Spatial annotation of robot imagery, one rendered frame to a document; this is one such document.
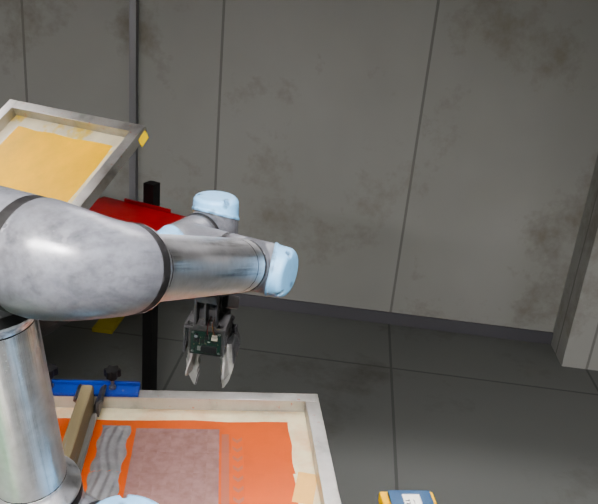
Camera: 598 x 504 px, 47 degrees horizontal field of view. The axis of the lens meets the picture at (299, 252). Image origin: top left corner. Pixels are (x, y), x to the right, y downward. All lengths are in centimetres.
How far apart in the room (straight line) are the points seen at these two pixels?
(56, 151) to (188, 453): 117
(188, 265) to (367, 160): 353
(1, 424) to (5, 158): 178
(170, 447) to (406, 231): 287
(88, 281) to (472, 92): 370
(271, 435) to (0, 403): 112
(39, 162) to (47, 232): 182
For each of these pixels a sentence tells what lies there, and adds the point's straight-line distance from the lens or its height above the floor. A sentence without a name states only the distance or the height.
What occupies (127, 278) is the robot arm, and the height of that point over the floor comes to 178.
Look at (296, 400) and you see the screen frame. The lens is 192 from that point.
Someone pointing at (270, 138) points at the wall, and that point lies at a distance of 427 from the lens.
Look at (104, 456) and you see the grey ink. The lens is 178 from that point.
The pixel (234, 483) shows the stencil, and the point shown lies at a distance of 170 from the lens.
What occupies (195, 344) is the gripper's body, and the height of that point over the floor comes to 146.
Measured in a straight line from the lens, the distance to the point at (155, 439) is 182.
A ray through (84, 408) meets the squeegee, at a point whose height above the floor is 106.
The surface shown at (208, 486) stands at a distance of 169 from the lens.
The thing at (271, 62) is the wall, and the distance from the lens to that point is 420.
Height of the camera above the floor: 205
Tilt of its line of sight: 21 degrees down
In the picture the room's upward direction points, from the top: 6 degrees clockwise
